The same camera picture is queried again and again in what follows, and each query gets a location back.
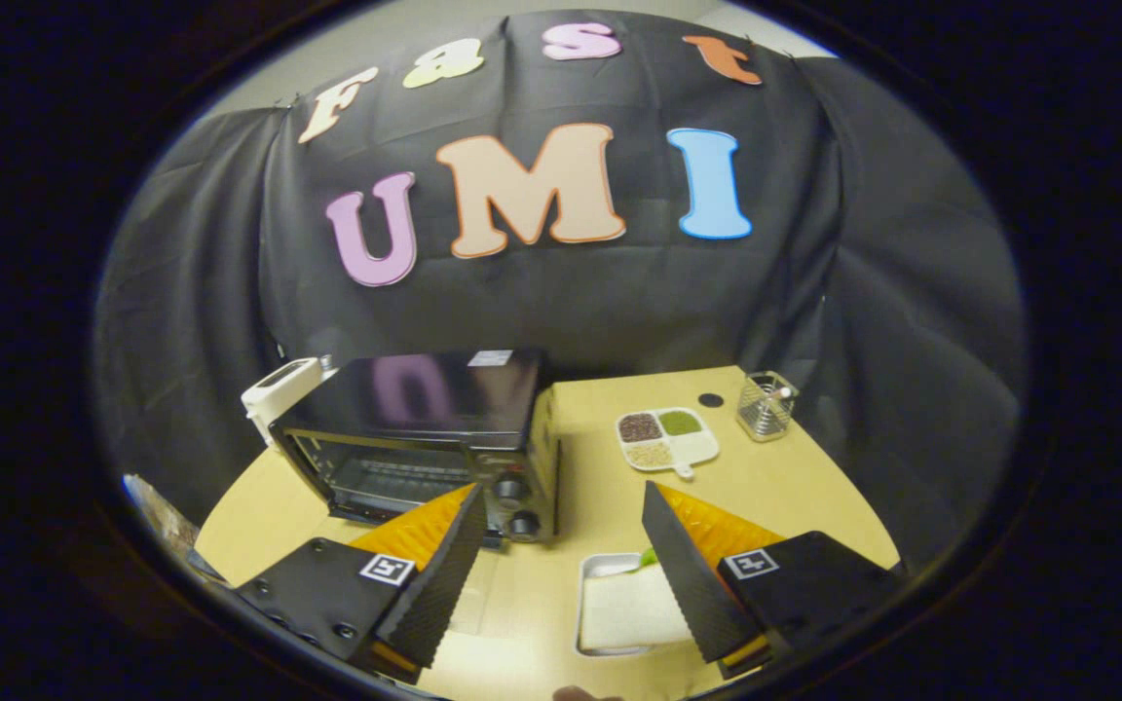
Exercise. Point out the white box appliance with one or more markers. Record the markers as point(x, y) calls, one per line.
point(280, 389)

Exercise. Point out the metal mesh holder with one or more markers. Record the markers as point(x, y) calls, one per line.
point(766, 407)

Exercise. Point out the black backdrop cloth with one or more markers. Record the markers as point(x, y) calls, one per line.
point(619, 302)

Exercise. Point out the black toaster oven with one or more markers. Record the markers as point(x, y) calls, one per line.
point(425, 389)

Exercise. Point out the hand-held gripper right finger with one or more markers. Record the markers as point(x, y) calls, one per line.
point(688, 584)

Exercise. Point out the white divided grain plate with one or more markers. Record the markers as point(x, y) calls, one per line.
point(668, 438)

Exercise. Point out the lettuce sandwich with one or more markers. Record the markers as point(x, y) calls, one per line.
point(631, 606)

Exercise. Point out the white rectangular tray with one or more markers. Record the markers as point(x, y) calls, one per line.
point(592, 565)

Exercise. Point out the black round disc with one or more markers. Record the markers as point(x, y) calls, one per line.
point(710, 399)

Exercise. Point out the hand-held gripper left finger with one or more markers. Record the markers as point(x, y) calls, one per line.
point(444, 574)

